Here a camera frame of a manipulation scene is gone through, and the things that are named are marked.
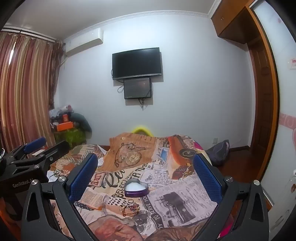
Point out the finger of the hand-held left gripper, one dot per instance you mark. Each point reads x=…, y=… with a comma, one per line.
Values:
x=34, y=142
x=57, y=149

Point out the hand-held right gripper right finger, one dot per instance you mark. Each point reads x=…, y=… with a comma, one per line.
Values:
x=205, y=177

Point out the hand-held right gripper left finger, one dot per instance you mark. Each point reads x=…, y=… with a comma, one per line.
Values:
x=83, y=177

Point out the purple heart-shaped tin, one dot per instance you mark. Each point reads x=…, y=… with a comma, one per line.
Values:
x=136, y=192

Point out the flat orange box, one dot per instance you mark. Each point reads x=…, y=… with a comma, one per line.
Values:
x=66, y=127

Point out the dark bag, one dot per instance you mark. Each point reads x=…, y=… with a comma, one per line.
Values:
x=217, y=153

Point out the small orange box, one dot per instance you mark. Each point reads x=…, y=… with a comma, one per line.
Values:
x=65, y=118

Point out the dark green garment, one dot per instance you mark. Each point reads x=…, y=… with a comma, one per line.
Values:
x=82, y=122

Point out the printed blanket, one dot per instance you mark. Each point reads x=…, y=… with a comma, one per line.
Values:
x=161, y=162

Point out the striped curtain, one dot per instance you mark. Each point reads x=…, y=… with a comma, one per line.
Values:
x=23, y=81

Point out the yellow plastic item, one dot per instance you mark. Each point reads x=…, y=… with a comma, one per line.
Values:
x=141, y=128

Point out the small black monitor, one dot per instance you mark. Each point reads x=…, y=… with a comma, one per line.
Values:
x=137, y=88

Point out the wooden door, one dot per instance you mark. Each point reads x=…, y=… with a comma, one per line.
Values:
x=263, y=92

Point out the white air conditioner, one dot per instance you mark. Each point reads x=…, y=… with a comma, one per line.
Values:
x=85, y=41

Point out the wooden overhead cabinet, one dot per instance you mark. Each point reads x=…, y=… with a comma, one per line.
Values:
x=231, y=20

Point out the white wall socket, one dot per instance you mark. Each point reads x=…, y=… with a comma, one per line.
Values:
x=215, y=140

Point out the black wall television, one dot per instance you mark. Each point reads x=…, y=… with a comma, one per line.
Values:
x=136, y=62

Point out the white wall switch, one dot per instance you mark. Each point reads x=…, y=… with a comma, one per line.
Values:
x=293, y=63

